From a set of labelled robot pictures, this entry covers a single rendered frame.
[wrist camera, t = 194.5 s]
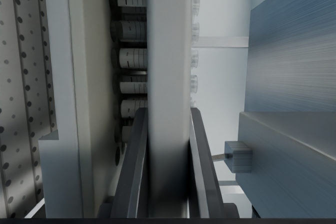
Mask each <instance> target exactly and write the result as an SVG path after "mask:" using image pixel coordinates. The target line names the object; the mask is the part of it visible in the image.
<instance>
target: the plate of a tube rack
mask: <svg viewBox="0 0 336 224"><path fill-rule="evenodd" d="M192 12H193V0H146V19H147V110H148V201H149V218H188V181H189V136H190V97H191V54H192Z"/></svg>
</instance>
